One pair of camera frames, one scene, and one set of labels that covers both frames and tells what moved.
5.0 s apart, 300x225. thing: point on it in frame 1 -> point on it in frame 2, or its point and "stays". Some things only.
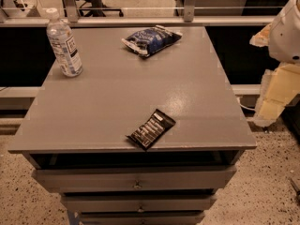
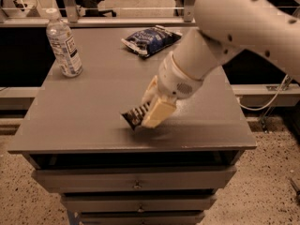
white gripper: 286,37 -> 174,80
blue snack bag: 148,40 stays
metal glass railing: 144,5 stays
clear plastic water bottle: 64,45 stays
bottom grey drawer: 142,217 stays
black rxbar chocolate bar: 147,134 -> 134,116
